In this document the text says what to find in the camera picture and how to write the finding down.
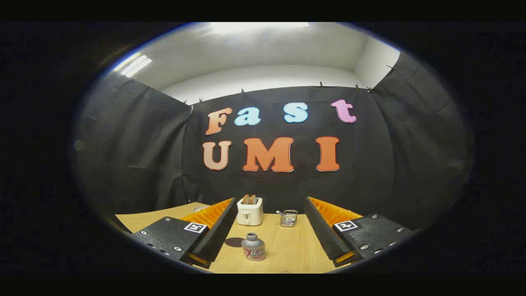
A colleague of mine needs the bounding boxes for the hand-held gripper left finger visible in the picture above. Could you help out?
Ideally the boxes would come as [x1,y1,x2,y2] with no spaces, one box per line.
[131,198,239,270]

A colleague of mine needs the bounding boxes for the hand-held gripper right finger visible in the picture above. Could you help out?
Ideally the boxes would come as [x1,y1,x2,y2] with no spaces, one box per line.
[303,196,413,268]

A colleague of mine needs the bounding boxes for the silver juice bottle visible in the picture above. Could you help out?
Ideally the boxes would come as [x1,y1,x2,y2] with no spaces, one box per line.
[241,233,266,261]

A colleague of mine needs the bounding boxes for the wooden table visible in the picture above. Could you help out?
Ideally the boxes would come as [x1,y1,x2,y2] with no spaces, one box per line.
[115,201,362,274]

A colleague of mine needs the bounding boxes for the white toaster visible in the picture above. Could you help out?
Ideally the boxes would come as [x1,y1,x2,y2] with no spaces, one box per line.
[236,197,264,226]

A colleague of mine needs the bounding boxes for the black backdrop cloth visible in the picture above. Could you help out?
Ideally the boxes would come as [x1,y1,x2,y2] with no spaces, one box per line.
[74,51,473,231]

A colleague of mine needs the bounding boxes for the ceiling strip light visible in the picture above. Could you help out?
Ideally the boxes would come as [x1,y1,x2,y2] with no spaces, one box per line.
[113,53,152,78]

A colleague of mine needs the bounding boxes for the ceiling light panel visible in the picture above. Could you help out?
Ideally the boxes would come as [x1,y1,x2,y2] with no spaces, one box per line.
[210,22,309,34]

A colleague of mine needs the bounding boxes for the metal wire basket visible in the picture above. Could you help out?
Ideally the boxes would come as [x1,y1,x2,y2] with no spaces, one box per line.
[279,210,298,227]

